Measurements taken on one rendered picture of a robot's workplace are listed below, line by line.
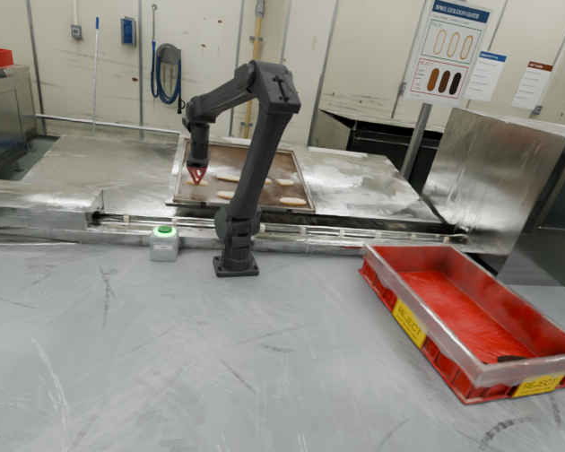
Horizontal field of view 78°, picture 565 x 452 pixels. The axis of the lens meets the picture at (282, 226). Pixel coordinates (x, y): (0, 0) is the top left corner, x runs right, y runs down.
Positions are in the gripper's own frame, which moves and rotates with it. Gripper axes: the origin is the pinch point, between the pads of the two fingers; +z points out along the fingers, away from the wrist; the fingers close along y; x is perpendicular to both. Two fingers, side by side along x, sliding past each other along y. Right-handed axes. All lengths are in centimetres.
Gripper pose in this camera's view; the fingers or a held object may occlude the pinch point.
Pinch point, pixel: (197, 179)
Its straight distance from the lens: 125.4
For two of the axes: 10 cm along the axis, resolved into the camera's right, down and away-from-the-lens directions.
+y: 0.1, 5.8, -8.1
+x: 9.8, 1.4, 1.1
